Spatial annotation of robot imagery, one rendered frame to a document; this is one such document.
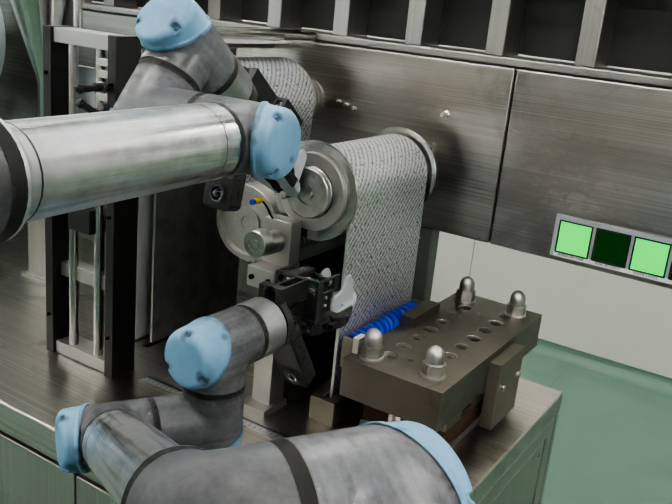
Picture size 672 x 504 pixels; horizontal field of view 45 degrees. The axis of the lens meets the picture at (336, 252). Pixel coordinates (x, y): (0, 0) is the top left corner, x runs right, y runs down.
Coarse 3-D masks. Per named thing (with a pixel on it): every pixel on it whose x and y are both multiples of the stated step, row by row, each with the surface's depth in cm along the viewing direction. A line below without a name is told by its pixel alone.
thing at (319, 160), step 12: (312, 156) 117; (324, 156) 116; (324, 168) 116; (336, 168) 115; (336, 180) 116; (336, 192) 116; (288, 204) 121; (336, 204) 116; (300, 216) 120; (324, 216) 118; (336, 216) 117; (312, 228) 120; (324, 228) 119
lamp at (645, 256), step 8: (640, 240) 127; (640, 248) 127; (648, 248) 126; (656, 248) 126; (664, 248) 125; (640, 256) 127; (648, 256) 127; (656, 256) 126; (664, 256) 125; (632, 264) 128; (640, 264) 127; (648, 264) 127; (656, 264) 126; (664, 264) 125; (648, 272) 127; (656, 272) 126
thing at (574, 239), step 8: (568, 224) 132; (560, 232) 133; (568, 232) 133; (576, 232) 132; (584, 232) 131; (560, 240) 134; (568, 240) 133; (576, 240) 132; (584, 240) 131; (560, 248) 134; (568, 248) 133; (576, 248) 132; (584, 248) 132; (584, 256) 132
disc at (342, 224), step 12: (300, 144) 119; (312, 144) 118; (324, 144) 117; (336, 156) 116; (348, 168) 115; (348, 180) 116; (348, 192) 116; (348, 204) 116; (288, 216) 123; (348, 216) 117; (336, 228) 118
